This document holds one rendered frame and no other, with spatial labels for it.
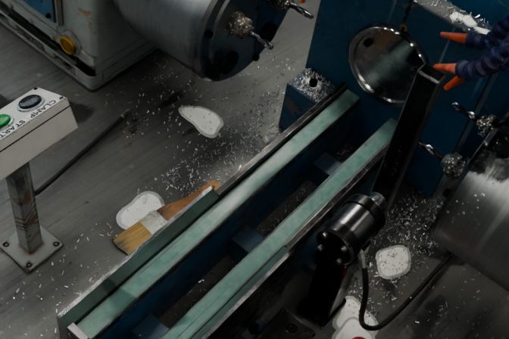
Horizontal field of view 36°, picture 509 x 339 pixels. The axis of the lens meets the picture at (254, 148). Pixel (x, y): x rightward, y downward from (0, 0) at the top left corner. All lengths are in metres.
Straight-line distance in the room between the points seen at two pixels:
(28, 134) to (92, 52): 0.38
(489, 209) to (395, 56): 0.33
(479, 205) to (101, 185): 0.62
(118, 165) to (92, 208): 0.10
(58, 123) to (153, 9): 0.26
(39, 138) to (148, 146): 0.35
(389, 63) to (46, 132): 0.54
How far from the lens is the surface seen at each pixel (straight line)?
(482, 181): 1.00
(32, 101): 1.05
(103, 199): 1.28
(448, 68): 0.98
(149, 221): 1.25
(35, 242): 1.22
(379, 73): 1.26
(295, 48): 1.56
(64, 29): 1.41
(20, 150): 1.03
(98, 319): 1.03
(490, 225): 1.01
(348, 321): 1.20
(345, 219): 1.00
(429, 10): 1.16
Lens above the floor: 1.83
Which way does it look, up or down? 49 degrees down
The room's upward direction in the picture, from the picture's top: 10 degrees clockwise
